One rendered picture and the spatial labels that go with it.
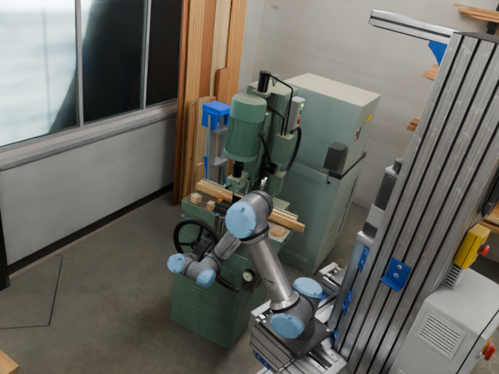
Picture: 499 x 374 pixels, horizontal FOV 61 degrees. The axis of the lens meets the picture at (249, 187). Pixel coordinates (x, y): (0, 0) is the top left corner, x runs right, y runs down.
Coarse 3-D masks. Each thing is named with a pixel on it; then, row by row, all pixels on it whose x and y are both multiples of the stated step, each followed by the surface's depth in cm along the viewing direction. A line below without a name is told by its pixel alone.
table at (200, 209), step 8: (200, 192) 242; (184, 200) 232; (208, 200) 236; (216, 200) 237; (184, 208) 233; (192, 208) 231; (200, 208) 228; (200, 216) 230; (208, 216) 228; (208, 224) 221; (272, 224) 226; (280, 224) 227; (208, 232) 219; (288, 232) 222; (272, 240) 215; (280, 240) 214; (280, 248) 215
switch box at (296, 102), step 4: (296, 96) 236; (292, 100) 229; (296, 100) 230; (300, 100) 231; (304, 100) 235; (288, 104) 231; (292, 104) 230; (296, 104) 229; (300, 104) 230; (292, 108) 231; (296, 108) 230; (292, 112) 232; (296, 112) 230; (292, 116) 232; (296, 116) 232; (300, 116) 238; (284, 120) 236; (288, 120) 234; (292, 120) 233; (296, 120) 234; (284, 124) 236; (288, 124) 235; (292, 124) 234; (296, 124) 237; (292, 128) 235
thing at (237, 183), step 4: (244, 172) 236; (232, 176) 230; (244, 176) 232; (248, 176) 237; (228, 180) 228; (232, 180) 226; (236, 180) 226; (240, 180) 228; (244, 180) 234; (228, 184) 228; (232, 184) 227; (236, 184) 226; (240, 184) 230; (244, 184) 236; (232, 188) 228; (236, 188) 227; (240, 188) 232
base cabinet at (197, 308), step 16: (240, 256) 228; (224, 272) 237; (240, 272) 232; (176, 288) 260; (192, 288) 254; (208, 288) 248; (224, 288) 242; (240, 288) 237; (176, 304) 266; (192, 304) 259; (208, 304) 253; (224, 304) 247; (240, 304) 246; (256, 304) 285; (176, 320) 272; (192, 320) 265; (208, 320) 258; (224, 320) 251; (240, 320) 259; (208, 336) 264; (224, 336) 257
